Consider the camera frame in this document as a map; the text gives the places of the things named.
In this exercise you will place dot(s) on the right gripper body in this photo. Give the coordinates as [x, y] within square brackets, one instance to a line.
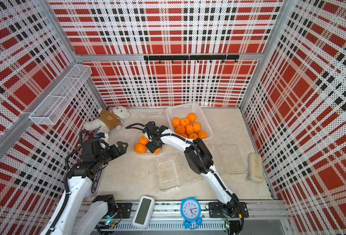
[153, 146]

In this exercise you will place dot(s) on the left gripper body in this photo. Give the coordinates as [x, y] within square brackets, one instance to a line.
[106, 155]

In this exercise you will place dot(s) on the orange back container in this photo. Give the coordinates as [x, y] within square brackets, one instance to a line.
[143, 140]
[139, 148]
[192, 117]
[157, 151]

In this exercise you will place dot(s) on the orange front container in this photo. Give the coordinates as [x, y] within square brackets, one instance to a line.
[184, 122]
[196, 127]
[189, 129]
[175, 122]

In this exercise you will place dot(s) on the orange one container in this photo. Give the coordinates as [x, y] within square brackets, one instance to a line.
[180, 129]

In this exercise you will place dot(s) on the white plastic basket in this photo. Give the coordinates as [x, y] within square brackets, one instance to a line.
[181, 111]

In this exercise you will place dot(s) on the orange three container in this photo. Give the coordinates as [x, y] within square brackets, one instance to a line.
[193, 136]

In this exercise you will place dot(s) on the clear clamshell container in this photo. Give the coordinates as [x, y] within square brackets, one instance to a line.
[167, 173]
[147, 153]
[227, 159]

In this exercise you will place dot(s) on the orange four container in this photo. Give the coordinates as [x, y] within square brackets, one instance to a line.
[202, 135]

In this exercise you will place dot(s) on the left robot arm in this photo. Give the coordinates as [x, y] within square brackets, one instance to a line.
[85, 165]

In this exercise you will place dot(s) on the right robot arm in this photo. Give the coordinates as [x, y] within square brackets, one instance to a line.
[200, 161]

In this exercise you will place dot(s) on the purple white speaker box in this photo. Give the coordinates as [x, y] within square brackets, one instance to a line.
[95, 183]

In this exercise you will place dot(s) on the white teddy bear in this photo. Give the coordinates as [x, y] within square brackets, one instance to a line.
[107, 121]

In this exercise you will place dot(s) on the white digital timer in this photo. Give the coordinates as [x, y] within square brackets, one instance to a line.
[144, 212]

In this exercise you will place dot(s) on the blue alarm clock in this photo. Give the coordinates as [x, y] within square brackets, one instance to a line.
[191, 213]

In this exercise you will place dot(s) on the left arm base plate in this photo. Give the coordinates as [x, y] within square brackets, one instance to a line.
[124, 211]

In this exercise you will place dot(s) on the white wire wall shelf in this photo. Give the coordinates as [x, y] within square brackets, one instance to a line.
[53, 106]

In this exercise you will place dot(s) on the black hook rail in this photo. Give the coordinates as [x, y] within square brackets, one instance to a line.
[191, 57]

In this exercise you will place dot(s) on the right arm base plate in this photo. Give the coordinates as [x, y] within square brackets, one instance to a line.
[215, 210]

